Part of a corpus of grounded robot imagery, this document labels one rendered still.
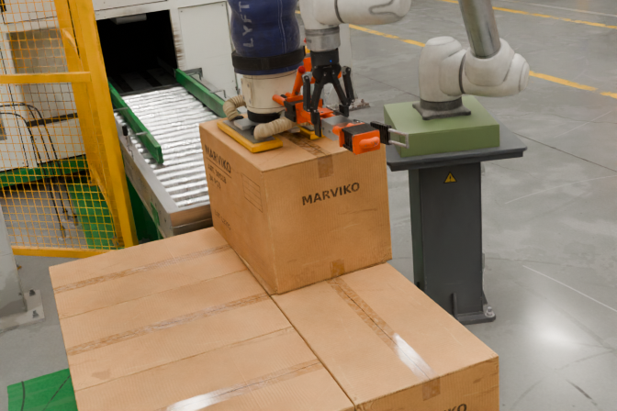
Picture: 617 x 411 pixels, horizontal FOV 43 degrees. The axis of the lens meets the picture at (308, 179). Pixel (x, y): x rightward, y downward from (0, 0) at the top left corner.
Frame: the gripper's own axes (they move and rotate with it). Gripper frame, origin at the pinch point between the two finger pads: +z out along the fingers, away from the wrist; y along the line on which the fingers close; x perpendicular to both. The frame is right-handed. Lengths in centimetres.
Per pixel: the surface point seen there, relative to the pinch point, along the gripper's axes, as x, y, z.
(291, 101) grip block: -19.9, 3.2, -2.4
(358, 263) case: -11, -10, 51
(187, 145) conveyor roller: -172, 3, 53
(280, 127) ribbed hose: -21.8, 6.8, 5.1
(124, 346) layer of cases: -7, 65, 53
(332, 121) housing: 5.9, 1.9, -2.2
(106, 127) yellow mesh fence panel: -154, 41, 31
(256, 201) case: -18.2, 18.2, 24.9
